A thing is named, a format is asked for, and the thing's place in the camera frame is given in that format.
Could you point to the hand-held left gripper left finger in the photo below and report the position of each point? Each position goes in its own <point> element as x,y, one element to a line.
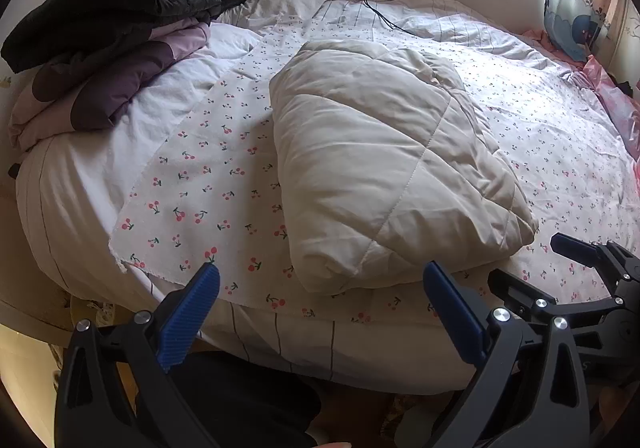
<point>190,313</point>

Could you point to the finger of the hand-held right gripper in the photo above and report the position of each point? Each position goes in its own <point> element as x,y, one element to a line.
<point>575,244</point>
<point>520,295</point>

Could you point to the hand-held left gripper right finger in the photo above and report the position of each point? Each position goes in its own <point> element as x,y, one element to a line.
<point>452,310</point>

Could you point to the cream quilted jacket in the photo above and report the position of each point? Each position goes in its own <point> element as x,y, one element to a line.
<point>375,152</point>

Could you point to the cherry print sheet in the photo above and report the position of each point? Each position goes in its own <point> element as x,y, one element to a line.
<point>210,177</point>

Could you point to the pink floral bedding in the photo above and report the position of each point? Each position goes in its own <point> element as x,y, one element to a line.
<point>617,97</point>

